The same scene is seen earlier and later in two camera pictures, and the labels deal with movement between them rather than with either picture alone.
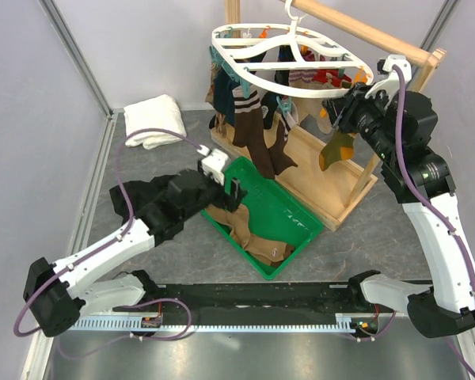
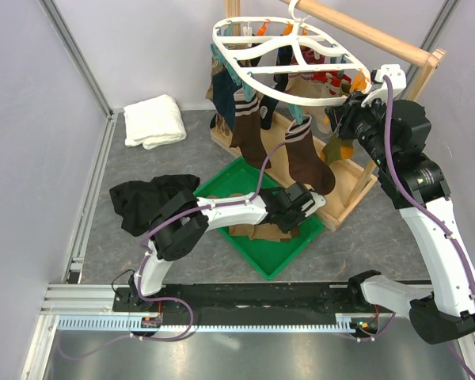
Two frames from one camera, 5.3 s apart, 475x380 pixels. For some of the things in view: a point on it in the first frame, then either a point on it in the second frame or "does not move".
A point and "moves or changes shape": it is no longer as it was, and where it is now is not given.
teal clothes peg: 284,103 → 296,112
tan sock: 271,253 → 267,231
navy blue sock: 222,94 does not move
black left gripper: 230,202 → 286,227
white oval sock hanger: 290,60 moves or changes shape
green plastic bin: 274,210 does not move
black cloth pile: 163,203 does not move
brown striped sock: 280,161 → 307,165
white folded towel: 162,112 does not move
